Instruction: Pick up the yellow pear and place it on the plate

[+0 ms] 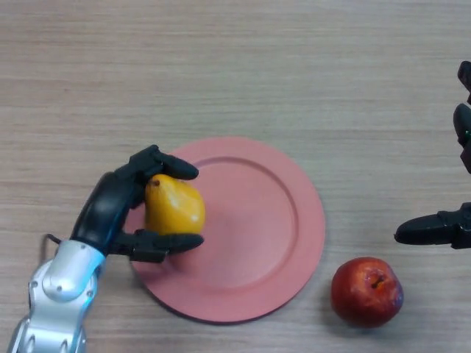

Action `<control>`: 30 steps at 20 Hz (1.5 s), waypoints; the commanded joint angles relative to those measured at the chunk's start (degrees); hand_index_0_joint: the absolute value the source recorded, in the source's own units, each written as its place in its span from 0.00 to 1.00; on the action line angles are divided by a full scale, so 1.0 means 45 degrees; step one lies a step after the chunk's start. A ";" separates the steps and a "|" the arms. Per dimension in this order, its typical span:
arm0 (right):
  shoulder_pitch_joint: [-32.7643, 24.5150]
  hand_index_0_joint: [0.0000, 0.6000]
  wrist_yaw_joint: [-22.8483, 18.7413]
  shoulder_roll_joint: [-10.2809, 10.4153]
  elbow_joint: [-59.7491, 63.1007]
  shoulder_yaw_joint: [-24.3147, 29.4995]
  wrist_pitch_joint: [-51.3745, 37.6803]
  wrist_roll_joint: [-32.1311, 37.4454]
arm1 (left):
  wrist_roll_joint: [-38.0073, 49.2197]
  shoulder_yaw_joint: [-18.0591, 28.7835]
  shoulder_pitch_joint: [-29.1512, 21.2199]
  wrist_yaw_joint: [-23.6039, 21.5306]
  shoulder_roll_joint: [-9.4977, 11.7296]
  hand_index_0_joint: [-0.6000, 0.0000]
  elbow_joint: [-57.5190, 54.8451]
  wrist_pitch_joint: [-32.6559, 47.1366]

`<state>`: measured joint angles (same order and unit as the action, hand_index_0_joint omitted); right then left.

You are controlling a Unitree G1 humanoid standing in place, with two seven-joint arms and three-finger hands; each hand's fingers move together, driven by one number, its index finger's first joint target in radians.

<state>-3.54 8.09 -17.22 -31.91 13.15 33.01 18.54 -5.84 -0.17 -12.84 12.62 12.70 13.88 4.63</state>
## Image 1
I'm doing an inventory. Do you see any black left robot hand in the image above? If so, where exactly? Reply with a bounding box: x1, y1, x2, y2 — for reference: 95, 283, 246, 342
69, 144, 205, 264

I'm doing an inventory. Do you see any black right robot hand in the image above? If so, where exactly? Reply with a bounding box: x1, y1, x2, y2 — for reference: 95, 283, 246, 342
394, 60, 471, 250

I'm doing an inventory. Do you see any yellow pear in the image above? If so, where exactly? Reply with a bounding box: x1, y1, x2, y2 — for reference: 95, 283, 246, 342
144, 174, 206, 236

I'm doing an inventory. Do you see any pink round plate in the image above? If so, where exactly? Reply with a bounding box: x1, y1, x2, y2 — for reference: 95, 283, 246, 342
127, 136, 327, 324

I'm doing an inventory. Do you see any red apple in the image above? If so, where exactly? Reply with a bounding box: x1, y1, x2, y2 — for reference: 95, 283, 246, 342
330, 256, 405, 329

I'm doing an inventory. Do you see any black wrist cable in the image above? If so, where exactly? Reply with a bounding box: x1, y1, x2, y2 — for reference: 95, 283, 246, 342
41, 233, 63, 265

